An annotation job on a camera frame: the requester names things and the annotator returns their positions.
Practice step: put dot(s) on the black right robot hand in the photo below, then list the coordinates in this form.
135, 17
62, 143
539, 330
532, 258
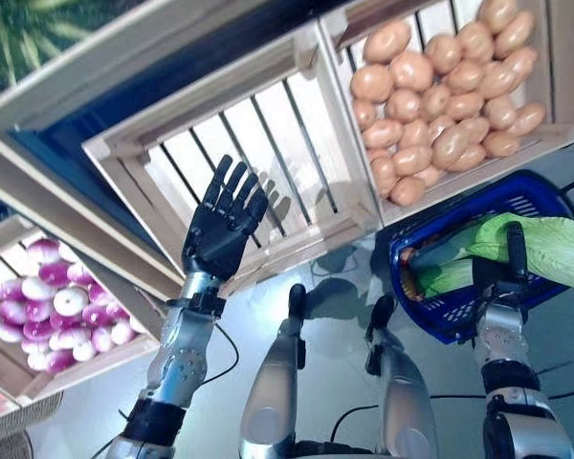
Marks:
516, 248

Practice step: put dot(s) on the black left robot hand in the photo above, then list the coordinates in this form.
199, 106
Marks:
215, 239

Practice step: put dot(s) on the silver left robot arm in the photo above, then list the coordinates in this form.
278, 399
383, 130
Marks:
182, 363

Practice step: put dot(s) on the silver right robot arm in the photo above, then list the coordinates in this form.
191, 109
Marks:
502, 334

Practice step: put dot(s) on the blue plastic shopping basket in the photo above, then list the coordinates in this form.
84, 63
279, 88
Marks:
459, 198

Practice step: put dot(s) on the tan toy potato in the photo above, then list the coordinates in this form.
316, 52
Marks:
502, 143
526, 119
381, 134
411, 160
411, 69
500, 14
373, 83
514, 33
452, 143
382, 174
387, 40
406, 191

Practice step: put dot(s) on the purple white onion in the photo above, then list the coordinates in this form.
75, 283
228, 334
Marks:
52, 273
33, 288
100, 337
71, 299
79, 276
38, 310
9, 289
43, 251
122, 332
98, 292

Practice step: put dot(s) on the wooden cabbage crate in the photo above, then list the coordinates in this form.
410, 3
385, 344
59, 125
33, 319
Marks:
196, 107

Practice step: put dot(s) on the wooden display stand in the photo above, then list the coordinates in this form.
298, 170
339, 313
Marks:
76, 215

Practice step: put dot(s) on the silver left robot leg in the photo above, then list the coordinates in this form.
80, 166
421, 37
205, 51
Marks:
272, 382

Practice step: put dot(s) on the silver robot leg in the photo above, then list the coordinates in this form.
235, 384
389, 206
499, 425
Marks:
272, 382
402, 382

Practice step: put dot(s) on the silver right robot leg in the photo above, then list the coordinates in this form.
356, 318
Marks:
402, 382

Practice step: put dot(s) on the wooden onion crate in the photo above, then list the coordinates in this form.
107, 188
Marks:
91, 370

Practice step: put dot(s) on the wooden potato crate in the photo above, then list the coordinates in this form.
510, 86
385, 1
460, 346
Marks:
567, 62

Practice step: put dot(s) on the dark robot waist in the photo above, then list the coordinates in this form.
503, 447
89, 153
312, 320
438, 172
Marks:
325, 447

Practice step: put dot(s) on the green striped pumpkin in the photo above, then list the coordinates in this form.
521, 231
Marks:
24, 38

